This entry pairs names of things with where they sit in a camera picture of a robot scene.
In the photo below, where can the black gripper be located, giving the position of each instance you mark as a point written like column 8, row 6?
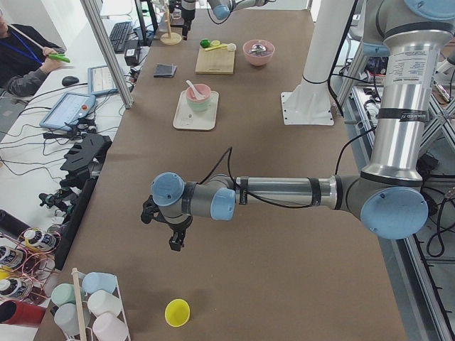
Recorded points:
column 177, row 227

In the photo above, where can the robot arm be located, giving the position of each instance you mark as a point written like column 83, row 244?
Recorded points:
column 223, row 8
column 385, row 196

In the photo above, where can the green bowl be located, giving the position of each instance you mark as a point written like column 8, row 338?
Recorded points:
column 198, row 106

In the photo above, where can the yellow plastic spoon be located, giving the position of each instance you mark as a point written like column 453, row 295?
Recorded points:
column 221, row 46

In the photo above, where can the large pink bowl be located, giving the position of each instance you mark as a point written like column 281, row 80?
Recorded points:
column 258, row 52

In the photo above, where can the yellow plastic cup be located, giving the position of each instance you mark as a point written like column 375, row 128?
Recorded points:
column 177, row 313

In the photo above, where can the blue plastic cup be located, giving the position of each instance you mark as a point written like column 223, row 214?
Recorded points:
column 95, row 281

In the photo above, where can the white plastic cup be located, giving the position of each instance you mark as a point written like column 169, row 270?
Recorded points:
column 103, row 302

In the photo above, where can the wooden rack stick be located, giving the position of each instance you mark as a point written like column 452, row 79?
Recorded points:
column 79, row 306

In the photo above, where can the pink plastic cup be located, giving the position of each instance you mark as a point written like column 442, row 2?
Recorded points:
column 108, row 327

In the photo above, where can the mint green cup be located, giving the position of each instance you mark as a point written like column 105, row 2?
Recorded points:
column 62, row 294

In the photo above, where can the cream serving tray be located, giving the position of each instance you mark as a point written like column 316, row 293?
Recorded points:
column 187, row 119

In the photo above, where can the black tool rack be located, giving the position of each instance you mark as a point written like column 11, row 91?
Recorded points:
column 77, row 164

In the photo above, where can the grey plastic cup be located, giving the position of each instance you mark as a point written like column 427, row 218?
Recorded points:
column 66, row 319

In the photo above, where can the teach pendant tablet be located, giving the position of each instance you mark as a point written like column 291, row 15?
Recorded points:
column 68, row 110

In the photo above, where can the dark folded cloth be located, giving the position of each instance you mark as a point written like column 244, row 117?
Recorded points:
column 165, row 70

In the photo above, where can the red cylinder can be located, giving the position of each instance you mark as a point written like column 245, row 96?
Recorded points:
column 21, row 314

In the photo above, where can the wooden cutting board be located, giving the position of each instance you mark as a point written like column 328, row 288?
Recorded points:
column 215, row 62

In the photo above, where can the black computer mouse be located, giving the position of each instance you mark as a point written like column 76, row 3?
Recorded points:
column 69, row 81

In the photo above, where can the green toy pepper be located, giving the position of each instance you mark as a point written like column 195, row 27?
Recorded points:
column 205, row 43

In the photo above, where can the round wooden stand base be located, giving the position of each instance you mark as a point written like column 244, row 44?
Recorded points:
column 170, row 37

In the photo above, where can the black keyboard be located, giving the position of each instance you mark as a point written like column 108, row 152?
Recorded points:
column 119, row 35

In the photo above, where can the seated person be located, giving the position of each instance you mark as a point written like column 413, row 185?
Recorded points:
column 25, row 62

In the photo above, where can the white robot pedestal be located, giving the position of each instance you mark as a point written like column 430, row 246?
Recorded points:
column 310, row 102

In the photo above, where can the aluminium frame post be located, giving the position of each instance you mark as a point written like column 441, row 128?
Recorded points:
column 91, row 11

